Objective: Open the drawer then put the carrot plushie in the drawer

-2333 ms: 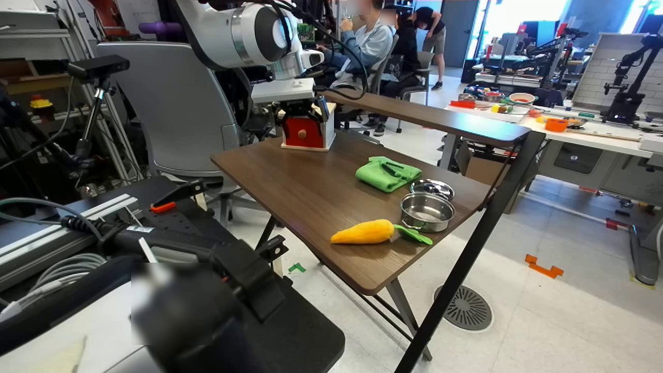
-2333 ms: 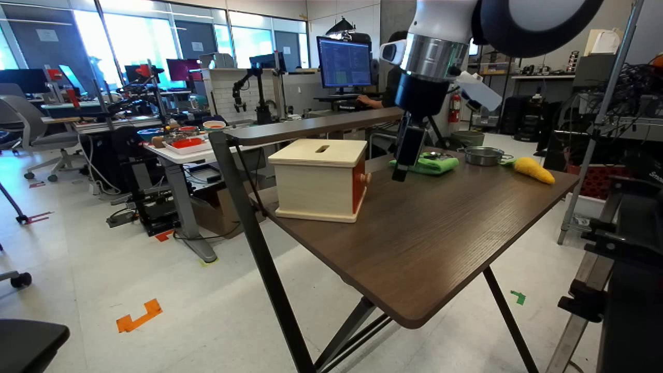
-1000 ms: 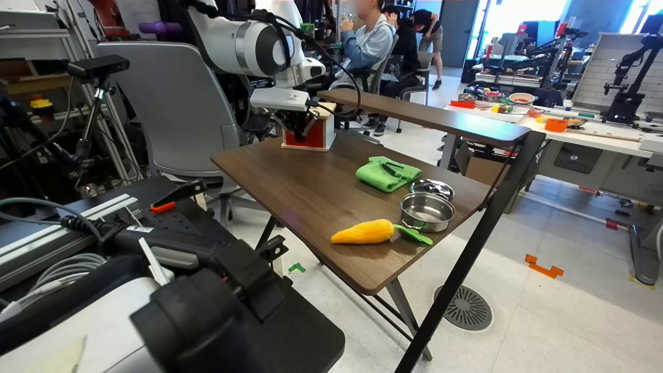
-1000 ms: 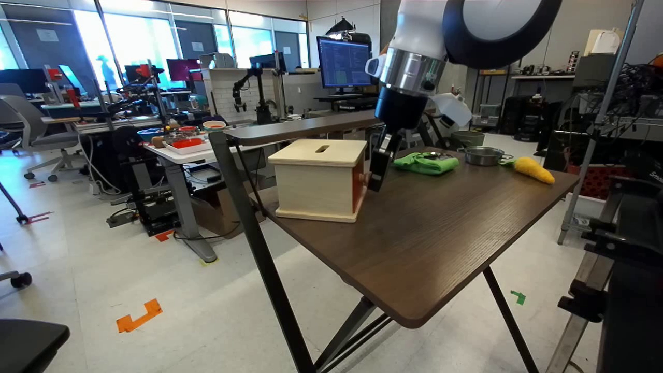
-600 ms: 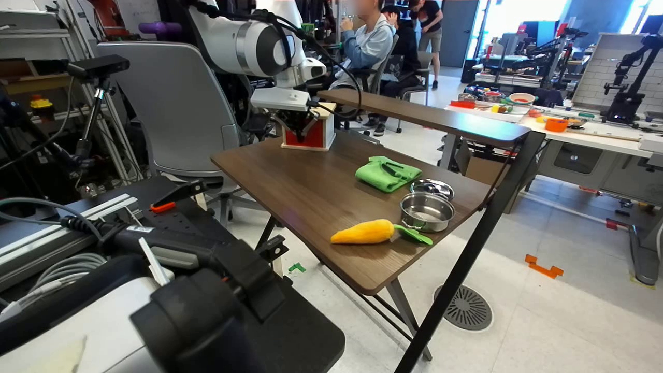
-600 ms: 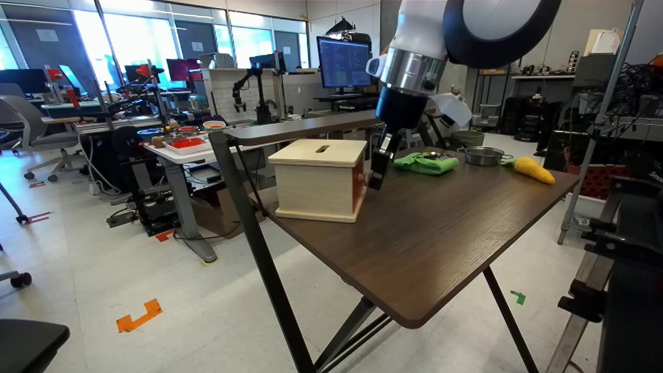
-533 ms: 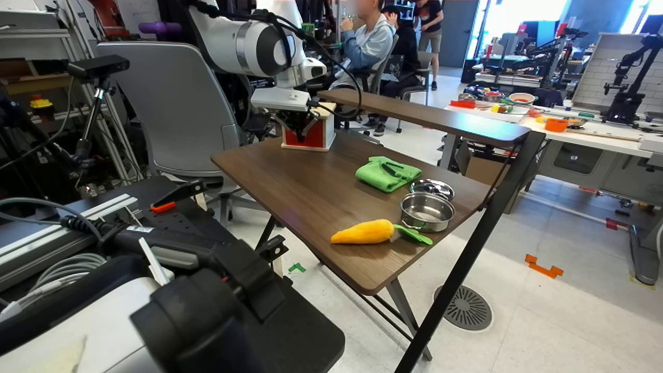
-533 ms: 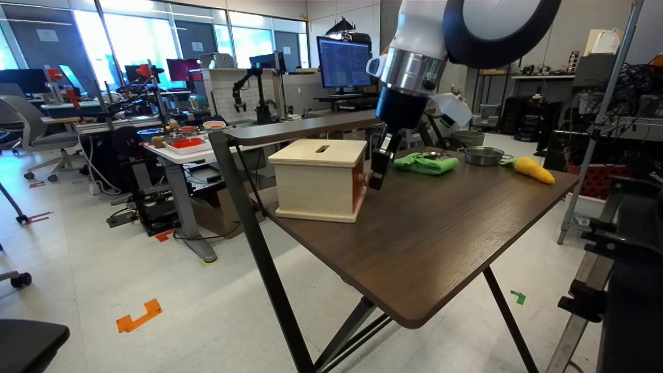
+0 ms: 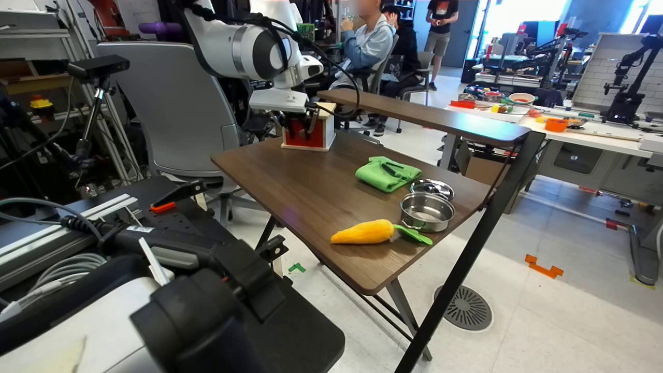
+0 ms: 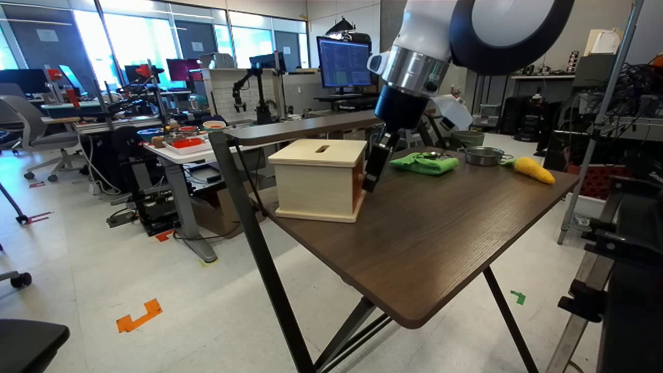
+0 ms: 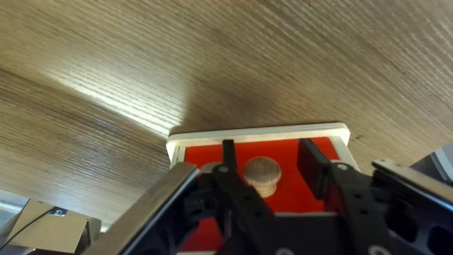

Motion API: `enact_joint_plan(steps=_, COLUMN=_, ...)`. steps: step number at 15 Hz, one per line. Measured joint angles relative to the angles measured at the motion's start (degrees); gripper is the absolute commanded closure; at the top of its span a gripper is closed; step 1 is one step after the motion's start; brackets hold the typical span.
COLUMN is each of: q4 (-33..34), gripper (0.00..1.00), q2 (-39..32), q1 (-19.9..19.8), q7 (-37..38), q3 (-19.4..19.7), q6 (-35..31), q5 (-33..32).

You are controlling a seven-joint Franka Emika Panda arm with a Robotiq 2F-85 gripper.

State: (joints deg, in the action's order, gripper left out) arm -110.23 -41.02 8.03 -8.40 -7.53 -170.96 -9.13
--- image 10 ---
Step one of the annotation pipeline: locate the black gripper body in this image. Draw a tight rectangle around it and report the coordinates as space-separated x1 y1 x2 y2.
372 84 431 152

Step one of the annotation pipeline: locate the red-fronted wooden drawer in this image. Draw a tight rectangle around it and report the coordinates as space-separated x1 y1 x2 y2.
350 160 369 218

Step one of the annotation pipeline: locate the yellow banana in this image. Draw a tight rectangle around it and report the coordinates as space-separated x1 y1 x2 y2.
512 156 557 187

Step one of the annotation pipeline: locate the cream wooden drawer box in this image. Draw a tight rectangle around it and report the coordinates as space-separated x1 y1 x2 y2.
267 137 371 224

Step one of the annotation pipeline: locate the green cloth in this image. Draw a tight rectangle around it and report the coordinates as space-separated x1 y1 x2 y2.
387 152 459 179

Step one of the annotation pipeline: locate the large computer monitor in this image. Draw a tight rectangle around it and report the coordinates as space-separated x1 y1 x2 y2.
315 36 378 94

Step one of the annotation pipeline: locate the grey-topped black-legged table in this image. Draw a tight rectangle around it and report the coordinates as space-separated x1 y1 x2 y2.
206 108 390 373

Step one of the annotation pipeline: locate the grey bowl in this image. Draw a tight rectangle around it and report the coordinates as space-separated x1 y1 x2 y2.
461 146 505 169

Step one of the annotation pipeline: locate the metal storage shelf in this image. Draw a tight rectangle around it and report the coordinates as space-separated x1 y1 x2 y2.
469 69 532 131

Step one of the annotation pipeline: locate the black desk lamp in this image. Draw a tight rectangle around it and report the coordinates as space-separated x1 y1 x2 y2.
323 16 359 37

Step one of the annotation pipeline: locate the small dark monitor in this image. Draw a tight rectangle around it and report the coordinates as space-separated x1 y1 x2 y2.
247 50 287 75

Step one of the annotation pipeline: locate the cardboard box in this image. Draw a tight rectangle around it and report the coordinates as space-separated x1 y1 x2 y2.
189 183 278 239

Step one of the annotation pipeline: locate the red tray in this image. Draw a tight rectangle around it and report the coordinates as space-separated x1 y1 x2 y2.
168 135 206 153

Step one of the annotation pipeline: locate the white height-adjustable desk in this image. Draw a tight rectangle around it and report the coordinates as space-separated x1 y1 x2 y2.
141 132 234 265

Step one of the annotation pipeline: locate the grey metal tripod stand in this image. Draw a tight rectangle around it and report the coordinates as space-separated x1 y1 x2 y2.
557 0 648 246

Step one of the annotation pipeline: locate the red crate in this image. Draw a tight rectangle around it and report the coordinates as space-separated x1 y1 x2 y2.
565 162 617 201

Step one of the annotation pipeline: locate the white box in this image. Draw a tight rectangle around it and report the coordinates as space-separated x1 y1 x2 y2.
582 27 623 59

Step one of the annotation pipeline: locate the small pink-screen monitor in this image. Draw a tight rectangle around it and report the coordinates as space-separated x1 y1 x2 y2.
163 59 202 84

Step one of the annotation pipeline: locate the black computer tower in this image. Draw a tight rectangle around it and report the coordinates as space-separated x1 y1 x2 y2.
131 162 181 237

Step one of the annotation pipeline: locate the black metal equipment rack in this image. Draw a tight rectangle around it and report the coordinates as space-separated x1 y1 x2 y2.
545 172 663 373

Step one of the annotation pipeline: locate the orange floor tape mark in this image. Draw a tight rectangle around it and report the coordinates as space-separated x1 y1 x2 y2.
114 297 166 336

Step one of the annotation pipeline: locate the grey office chair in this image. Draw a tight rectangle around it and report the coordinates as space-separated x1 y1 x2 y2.
0 94 89 184

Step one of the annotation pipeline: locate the black caster wheel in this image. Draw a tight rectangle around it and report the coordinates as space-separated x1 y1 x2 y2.
0 268 35 291

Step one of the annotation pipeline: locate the black chair seat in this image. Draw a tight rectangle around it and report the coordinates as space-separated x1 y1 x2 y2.
0 318 71 373

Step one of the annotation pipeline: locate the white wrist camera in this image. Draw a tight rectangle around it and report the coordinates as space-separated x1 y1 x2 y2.
428 91 477 132

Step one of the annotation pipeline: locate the black metal table frame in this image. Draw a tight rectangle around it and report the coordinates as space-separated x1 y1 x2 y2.
313 265 541 373

